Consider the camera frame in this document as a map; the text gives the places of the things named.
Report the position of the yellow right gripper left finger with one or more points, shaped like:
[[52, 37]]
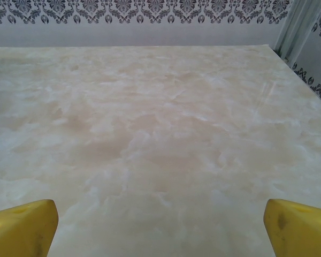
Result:
[[21, 230]]

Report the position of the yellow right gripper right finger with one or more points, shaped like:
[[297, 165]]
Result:
[[299, 230]]

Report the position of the white corner post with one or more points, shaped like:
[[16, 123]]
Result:
[[294, 24]]

